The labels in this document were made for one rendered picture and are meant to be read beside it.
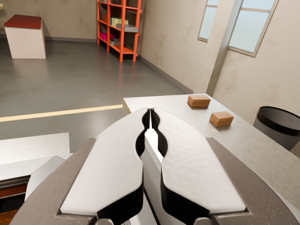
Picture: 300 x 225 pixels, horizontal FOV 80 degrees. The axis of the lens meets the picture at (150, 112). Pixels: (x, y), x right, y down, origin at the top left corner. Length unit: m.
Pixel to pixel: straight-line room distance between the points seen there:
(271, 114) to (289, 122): 0.21
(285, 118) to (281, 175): 2.02
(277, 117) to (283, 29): 1.10
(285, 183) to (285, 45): 2.27
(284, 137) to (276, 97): 0.71
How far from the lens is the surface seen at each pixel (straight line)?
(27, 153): 1.20
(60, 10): 7.97
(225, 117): 0.97
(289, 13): 2.98
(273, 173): 0.85
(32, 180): 0.91
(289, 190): 0.82
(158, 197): 0.77
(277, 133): 2.39
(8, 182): 0.96
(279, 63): 2.93
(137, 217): 0.76
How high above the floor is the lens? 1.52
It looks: 30 degrees down
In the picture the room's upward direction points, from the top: 9 degrees clockwise
